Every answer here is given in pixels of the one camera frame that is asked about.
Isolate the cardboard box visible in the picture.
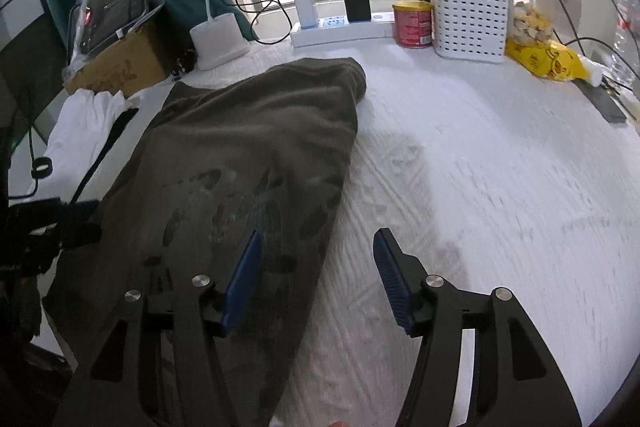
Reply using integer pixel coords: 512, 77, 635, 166
62, 14, 176, 98

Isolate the small black gadget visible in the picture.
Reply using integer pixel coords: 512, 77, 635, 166
172, 49, 197, 80

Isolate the red can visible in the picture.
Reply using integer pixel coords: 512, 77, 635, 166
391, 1, 435, 50

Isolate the clear plastic water bottle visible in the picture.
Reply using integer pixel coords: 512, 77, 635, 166
612, 0, 640, 82

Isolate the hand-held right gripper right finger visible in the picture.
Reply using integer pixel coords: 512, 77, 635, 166
372, 227, 583, 427

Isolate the clear snack jar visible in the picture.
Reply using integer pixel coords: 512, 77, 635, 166
505, 0, 558, 45

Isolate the black charger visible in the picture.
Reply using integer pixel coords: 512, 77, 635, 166
342, 0, 372, 24

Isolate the black tablet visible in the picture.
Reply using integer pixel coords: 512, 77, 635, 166
67, 0, 151, 55

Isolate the yellow snack bag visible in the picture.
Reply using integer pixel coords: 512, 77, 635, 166
504, 38, 593, 82

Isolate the white charger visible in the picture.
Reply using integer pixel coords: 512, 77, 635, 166
293, 0, 319, 30

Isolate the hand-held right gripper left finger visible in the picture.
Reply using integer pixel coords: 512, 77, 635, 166
52, 229, 271, 427

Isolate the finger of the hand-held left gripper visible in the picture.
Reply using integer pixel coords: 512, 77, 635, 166
52, 223, 104, 253
7, 199, 102, 224

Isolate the white tablecloth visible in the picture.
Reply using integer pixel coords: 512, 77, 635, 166
10, 37, 640, 427

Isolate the white power strip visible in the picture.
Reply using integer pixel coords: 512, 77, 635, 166
290, 14, 396, 48

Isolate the black strap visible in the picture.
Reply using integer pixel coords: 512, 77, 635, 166
70, 107, 140, 208

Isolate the white perforated basket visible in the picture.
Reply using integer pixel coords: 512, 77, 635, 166
427, 0, 513, 65

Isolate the dark brown t-shirt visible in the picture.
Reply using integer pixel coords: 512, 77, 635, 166
42, 57, 366, 427

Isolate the white garment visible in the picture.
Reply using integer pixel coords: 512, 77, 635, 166
45, 89, 141, 208

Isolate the white roll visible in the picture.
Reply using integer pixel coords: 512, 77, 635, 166
575, 57, 606, 86

